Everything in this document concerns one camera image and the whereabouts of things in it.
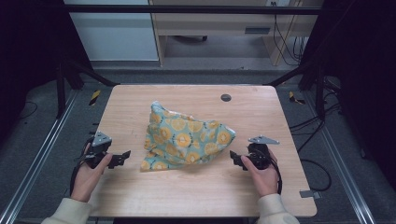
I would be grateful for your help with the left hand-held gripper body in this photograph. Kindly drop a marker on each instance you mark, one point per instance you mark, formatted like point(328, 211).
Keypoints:
point(100, 140)

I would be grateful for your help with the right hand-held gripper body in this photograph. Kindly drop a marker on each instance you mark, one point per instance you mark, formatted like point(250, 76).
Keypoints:
point(259, 153)

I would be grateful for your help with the teal cloth with orange print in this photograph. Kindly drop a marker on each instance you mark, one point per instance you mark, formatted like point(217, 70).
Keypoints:
point(183, 140)

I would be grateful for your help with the person's right hand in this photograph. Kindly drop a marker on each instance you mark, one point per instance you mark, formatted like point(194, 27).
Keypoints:
point(264, 180)

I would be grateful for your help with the person's left hand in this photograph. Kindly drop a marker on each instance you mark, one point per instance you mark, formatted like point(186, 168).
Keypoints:
point(87, 179)

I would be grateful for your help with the yellow and black striped tape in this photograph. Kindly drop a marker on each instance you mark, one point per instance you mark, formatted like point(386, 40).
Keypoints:
point(94, 97)
point(294, 98)

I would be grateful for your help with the grey round table grommet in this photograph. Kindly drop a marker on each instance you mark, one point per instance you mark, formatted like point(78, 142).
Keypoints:
point(226, 97)

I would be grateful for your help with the white cabinet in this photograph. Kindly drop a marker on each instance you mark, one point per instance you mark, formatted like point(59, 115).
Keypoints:
point(118, 34)

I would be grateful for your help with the black curtain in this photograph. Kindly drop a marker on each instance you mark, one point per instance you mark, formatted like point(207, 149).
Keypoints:
point(28, 56)
point(364, 77)

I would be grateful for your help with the metal floor rail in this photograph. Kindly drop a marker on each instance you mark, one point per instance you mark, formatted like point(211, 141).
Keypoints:
point(339, 152)
point(40, 152)

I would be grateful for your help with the black slanted frame strut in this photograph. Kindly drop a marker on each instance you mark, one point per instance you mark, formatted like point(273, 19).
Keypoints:
point(320, 93)
point(60, 90)

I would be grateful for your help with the grey metal table bracket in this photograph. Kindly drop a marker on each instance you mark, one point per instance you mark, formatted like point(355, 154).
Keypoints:
point(309, 194)

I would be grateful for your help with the black horizontal frame bar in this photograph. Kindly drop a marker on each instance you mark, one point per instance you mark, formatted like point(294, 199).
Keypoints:
point(186, 9)

